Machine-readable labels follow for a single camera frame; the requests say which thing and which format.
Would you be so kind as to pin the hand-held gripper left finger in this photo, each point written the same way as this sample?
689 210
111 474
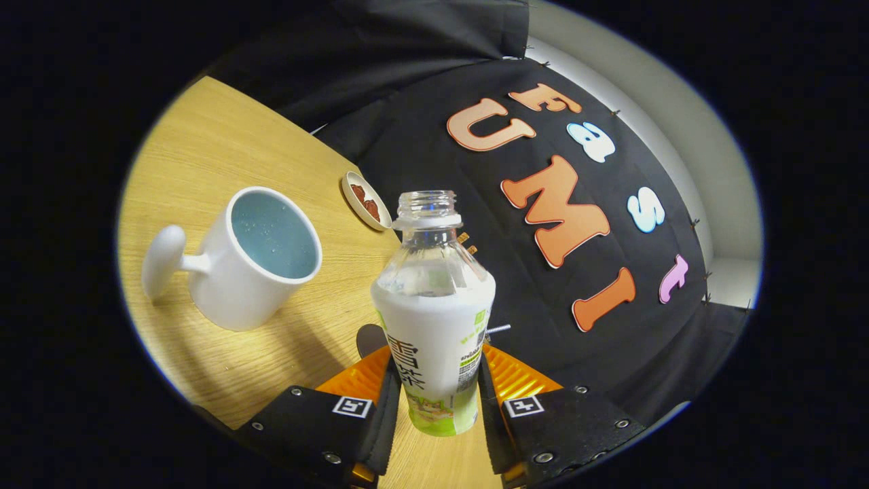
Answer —
387 428

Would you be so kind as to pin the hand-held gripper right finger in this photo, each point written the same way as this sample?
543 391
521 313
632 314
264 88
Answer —
490 435

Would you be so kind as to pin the dark round coaster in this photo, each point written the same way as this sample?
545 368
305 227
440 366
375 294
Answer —
370 339

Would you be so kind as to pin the clear bottle with white label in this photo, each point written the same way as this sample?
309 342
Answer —
434 333

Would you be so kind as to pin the white cup with blue inside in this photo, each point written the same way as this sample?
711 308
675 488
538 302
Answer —
231 285

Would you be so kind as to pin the striped straw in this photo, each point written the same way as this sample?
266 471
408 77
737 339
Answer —
499 329

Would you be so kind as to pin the dark red snack piece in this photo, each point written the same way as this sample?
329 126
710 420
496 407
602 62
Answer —
358 193
372 210

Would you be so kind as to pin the small white plate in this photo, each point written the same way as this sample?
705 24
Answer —
354 204

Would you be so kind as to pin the wooden table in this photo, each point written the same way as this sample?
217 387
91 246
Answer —
217 149

